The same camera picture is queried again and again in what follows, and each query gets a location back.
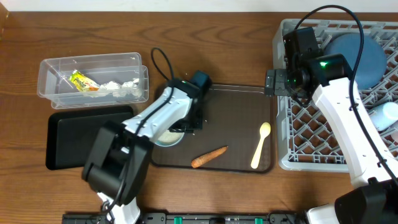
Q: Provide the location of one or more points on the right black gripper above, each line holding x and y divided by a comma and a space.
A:
280, 76

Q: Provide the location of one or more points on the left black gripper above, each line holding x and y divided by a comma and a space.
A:
198, 124

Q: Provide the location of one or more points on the light blue rice bowl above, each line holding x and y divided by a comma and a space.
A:
168, 139

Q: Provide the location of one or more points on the orange carrot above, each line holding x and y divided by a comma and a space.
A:
199, 161

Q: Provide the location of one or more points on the pale yellow plastic spoon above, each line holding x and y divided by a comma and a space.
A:
264, 131

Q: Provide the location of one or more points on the white tissue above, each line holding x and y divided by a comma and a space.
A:
115, 87
133, 87

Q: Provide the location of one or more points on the dark blue plate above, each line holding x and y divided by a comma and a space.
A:
372, 65

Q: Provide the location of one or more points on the small blue white cup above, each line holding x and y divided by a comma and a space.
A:
384, 116

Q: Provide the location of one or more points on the yellow green snack wrapper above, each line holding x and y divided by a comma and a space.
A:
83, 83

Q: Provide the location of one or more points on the pink white paper cup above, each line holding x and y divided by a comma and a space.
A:
394, 135

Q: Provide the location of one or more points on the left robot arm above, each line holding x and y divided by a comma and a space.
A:
118, 162

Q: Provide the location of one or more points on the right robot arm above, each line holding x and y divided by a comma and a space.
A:
329, 82

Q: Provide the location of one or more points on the grey dishwasher rack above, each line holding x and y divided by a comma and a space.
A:
305, 140

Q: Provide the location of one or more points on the dark brown serving tray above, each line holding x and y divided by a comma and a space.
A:
232, 116

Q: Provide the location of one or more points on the clear plastic bin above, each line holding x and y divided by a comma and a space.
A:
93, 80

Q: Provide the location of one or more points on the black plastic bin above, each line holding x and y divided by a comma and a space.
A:
71, 134

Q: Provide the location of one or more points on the black rail at table edge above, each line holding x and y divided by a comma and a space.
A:
169, 218

